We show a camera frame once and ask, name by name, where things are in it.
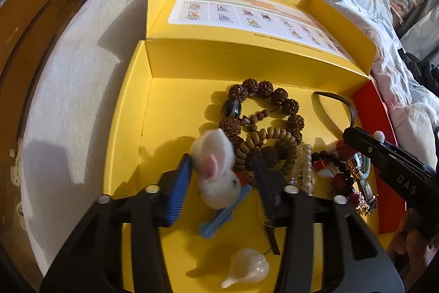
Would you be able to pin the gold flower hair clip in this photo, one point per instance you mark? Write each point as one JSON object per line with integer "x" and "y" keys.
{"x": 364, "y": 208}

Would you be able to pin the person's right hand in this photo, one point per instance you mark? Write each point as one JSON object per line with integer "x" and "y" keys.
{"x": 419, "y": 250}

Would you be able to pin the white bed mattress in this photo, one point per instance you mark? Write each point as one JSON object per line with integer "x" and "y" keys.
{"x": 68, "y": 124}

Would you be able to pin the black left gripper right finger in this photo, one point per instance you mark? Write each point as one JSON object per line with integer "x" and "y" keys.
{"x": 353, "y": 259}

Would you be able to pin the yellow cardboard box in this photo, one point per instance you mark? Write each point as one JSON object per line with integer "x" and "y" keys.
{"x": 194, "y": 50}

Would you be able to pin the red candied-fruit hair clip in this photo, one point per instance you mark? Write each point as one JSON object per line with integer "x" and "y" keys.
{"x": 343, "y": 186}

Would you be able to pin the white plush bunny hair clip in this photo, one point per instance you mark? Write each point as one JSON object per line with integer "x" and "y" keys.
{"x": 213, "y": 161}

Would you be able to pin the white pear-shaped hair clip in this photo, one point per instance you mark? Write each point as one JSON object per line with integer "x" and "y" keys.
{"x": 248, "y": 266}

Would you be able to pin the black strap wristwatch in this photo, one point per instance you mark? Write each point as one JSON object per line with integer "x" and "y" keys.
{"x": 363, "y": 187}

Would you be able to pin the blue plastic hair clip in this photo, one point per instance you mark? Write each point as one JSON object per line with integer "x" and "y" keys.
{"x": 209, "y": 229}

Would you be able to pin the black clothing pile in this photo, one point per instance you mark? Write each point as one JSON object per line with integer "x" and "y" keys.
{"x": 424, "y": 72}

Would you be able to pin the light blue ring clip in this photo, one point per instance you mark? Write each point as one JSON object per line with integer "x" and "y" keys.
{"x": 363, "y": 164}

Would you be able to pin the wooden wardrobe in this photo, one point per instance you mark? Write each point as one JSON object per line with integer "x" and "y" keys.
{"x": 27, "y": 28}

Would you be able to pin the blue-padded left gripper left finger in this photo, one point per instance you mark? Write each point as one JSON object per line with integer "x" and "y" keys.
{"x": 90, "y": 260}

